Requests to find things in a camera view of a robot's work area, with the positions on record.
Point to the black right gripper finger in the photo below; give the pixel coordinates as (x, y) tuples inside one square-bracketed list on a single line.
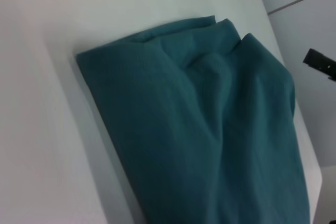
[(320, 62)]

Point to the teal FREE print T-shirt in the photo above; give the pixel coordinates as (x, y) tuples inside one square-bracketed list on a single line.
[(197, 129)]

